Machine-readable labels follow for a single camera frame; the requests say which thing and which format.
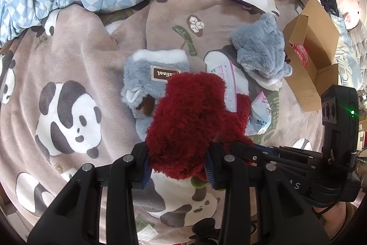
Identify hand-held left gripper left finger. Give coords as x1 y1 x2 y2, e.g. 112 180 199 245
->
27 144 151 245

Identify grey quilted cushion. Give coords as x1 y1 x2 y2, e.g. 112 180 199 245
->
348 24 367 76

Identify white packet pink stripes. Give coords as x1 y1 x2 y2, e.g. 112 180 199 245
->
204 60 238 113

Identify red packet clear window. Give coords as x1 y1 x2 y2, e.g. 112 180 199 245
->
292 43 310 70

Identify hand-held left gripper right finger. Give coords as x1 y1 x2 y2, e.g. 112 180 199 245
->
204 144 330 245

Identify pink pig plush toy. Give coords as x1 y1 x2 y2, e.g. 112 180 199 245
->
330 0 363 30

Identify brown cardboard box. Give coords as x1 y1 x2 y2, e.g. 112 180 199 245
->
282 0 340 113

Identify person's right forearm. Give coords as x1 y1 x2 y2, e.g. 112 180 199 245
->
314 200 357 240

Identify panda-print blanket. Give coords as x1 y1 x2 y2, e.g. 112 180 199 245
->
0 0 345 245

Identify red plush slipper green leaf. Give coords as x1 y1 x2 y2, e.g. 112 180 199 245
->
191 93 256 189

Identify white packet blue print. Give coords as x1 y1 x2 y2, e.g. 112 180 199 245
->
245 90 280 136

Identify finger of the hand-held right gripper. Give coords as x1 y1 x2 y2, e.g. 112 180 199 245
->
229 141 325 161
275 161 323 182

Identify blue cartoon pillow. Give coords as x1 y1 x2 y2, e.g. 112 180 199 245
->
334 21 363 90

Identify grey plush slipper brown label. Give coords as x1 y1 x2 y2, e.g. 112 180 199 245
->
120 49 191 142

